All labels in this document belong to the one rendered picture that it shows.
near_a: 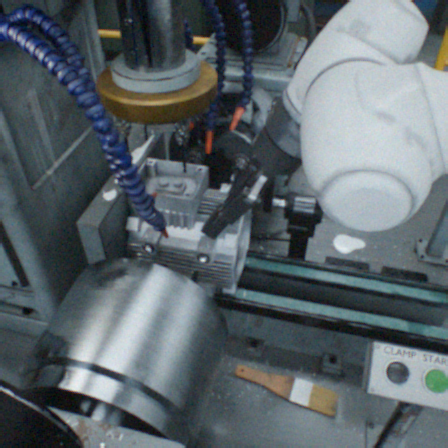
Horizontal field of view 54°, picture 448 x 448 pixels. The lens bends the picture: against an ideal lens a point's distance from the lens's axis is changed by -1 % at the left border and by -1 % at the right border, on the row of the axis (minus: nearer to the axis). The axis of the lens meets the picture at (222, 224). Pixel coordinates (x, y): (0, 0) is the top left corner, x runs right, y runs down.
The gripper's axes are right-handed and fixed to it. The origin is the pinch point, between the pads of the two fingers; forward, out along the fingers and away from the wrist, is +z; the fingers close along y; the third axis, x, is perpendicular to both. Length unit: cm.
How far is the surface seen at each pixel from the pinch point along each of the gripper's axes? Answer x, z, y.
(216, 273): 5.1, 7.8, 3.2
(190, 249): -1.1, 6.7, 2.5
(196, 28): -49, 116, -312
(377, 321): 36.3, 1.8, -1.5
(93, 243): -15.5, 10.3, 8.8
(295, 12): -5, -14, -65
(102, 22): -123, 160, -310
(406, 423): 39.9, -0.5, 17.4
